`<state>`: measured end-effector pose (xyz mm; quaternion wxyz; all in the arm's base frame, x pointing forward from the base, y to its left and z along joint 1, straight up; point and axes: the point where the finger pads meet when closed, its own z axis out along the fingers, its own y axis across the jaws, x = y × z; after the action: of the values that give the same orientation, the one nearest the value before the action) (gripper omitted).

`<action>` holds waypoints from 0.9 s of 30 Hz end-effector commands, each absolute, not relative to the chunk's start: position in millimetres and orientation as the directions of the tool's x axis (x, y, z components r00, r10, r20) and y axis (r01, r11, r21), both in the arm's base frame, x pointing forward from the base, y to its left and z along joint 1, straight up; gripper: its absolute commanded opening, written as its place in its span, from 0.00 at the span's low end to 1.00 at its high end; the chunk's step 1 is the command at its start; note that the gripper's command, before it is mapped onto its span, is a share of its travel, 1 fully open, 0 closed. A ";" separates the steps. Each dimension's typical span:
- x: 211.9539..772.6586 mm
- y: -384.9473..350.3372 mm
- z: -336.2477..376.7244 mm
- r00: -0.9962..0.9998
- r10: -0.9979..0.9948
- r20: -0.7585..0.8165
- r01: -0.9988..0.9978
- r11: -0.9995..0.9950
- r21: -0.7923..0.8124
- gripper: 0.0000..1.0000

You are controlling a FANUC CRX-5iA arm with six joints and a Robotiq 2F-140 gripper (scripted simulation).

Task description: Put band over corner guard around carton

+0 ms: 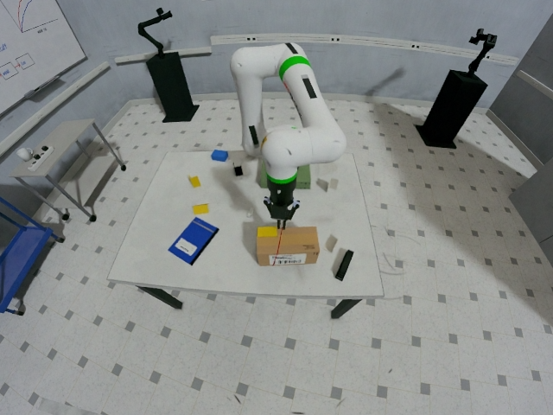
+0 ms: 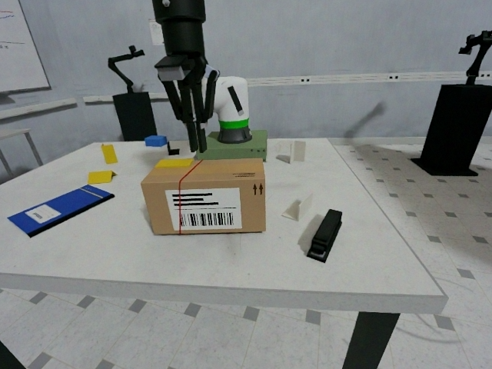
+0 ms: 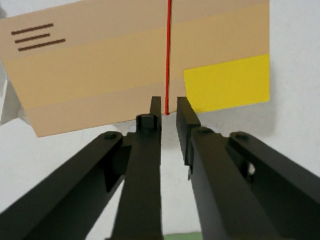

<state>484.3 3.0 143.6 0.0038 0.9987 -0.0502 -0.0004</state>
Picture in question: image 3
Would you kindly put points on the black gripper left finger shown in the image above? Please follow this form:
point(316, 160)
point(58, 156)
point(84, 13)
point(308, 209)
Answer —
point(68, 202)

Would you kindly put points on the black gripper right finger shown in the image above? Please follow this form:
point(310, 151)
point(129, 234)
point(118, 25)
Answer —
point(229, 206)

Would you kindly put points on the brown cardboard box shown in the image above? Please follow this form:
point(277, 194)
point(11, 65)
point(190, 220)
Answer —
point(93, 63)

